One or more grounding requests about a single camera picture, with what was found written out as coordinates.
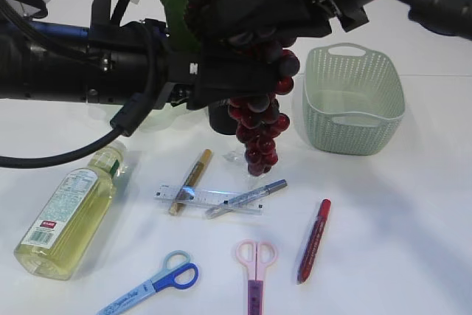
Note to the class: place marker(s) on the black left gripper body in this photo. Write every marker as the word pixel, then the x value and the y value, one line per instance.
pixel 198 80

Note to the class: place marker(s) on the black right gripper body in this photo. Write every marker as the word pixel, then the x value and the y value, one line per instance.
pixel 270 19

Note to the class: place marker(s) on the purple grape bunch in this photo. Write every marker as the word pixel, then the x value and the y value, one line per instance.
pixel 258 118

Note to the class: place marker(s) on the clear plastic sheet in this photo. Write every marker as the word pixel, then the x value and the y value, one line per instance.
pixel 237 166

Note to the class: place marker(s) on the yellow tea bottle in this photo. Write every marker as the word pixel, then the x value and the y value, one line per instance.
pixel 58 238

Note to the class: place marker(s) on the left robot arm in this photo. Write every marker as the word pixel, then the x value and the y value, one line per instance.
pixel 107 64

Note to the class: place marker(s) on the black mesh pen cup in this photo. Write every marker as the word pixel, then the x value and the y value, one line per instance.
pixel 219 118

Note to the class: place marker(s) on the gold marker pen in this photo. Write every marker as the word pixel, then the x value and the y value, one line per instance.
pixel 191 181

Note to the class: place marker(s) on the clear plastic ruler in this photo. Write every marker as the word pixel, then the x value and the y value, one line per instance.
pixel 206 199

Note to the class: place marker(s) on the green woven plastic basket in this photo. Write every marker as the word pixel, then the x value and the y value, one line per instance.
pixel 351 104

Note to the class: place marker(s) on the silver marker pen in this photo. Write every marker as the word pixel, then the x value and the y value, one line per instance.
pixel 250 197

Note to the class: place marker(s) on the red marker pen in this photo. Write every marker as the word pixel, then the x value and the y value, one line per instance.
pixel 308 259

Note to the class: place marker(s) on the blue scissors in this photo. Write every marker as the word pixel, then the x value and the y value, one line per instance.
pixel 174 265

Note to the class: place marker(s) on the pink scissors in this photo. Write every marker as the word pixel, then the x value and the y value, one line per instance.
pixel 256 257

